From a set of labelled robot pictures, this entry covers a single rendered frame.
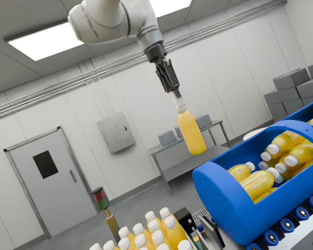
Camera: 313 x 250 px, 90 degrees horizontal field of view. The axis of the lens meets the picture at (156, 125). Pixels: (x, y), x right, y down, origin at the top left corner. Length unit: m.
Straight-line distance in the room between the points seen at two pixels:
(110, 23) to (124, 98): 3.45
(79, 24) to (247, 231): 0.76
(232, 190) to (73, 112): 3.85
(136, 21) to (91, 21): 0.15
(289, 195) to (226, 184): 0.20
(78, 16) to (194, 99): 3.83
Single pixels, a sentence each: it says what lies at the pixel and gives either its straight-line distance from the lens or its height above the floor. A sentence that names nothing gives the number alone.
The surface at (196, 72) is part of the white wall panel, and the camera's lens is 4.41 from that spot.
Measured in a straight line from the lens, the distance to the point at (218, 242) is 0.70.
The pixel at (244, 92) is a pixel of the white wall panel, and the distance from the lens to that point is 4.94.
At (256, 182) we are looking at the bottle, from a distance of 0.68.
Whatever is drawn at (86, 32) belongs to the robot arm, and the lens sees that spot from 0.55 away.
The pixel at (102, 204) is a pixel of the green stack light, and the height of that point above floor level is 1.19.
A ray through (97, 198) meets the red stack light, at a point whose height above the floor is 1.23.
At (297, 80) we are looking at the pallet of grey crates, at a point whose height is 1.03.
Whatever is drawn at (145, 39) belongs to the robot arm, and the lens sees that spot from 0.61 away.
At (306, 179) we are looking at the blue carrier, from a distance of 0.74.
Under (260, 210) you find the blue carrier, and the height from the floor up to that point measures 1.10.
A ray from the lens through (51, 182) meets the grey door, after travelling 4.41.
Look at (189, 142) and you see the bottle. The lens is 0.62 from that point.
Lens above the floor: 1.48
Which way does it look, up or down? 2 degrees down
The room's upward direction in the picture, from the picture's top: 24 degrees counter-clockwise
